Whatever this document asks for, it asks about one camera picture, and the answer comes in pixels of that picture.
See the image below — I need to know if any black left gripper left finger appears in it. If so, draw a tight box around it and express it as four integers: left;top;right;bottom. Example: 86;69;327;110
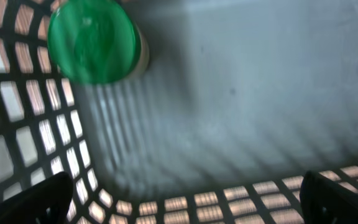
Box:
0;172;73;223

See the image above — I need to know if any grey plastic mesh basket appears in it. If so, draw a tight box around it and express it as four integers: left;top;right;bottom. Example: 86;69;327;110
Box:
0;1;358;223

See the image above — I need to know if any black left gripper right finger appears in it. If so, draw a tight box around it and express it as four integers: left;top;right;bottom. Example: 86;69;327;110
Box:
300;170;358;224

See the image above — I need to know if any green lidded jar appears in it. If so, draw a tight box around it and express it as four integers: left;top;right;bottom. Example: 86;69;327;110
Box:
47;0;150;85

